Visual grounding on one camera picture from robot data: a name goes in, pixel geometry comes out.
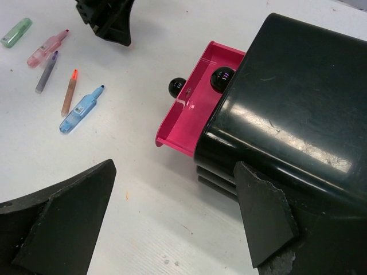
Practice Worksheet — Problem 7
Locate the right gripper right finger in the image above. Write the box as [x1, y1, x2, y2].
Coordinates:
[234, 162, 366, 274]

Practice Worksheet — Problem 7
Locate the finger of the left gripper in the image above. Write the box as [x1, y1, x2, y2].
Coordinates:
[76, 0, 134, 46]

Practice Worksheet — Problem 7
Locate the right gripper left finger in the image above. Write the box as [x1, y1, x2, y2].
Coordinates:
[1, 159, 116, 274]

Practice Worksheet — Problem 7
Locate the green correction tape pen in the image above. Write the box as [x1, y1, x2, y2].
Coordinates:
[1, 18, 33, 48]

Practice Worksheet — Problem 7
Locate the pink drawer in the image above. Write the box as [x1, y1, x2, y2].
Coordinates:
[210, 66, 235, 94]
[155, 41, 245, 157]

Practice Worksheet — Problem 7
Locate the black drawer organizer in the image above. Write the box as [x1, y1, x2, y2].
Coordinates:
[194, 13, 366, 214]

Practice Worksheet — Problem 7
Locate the pink top drawer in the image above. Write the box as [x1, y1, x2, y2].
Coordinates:
[210, 66, 235, 94]

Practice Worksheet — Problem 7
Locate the pink correction tape pen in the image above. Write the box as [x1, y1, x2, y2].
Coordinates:
[26, 29, 69, 68]

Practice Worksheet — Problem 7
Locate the orange tip highlighter pen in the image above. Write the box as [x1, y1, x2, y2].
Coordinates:
[61, 69, 78, 117]

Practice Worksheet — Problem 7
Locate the blue correction tape pen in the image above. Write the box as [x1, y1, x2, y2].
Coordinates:
[59, 85, 105, 134]

